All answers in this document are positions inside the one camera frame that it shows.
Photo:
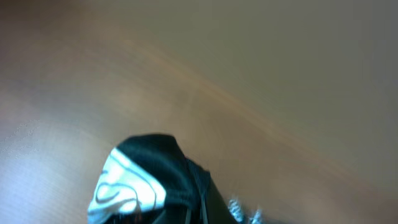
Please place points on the black cycling jersey orange lines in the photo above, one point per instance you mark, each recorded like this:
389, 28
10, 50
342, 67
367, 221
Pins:
148, 179

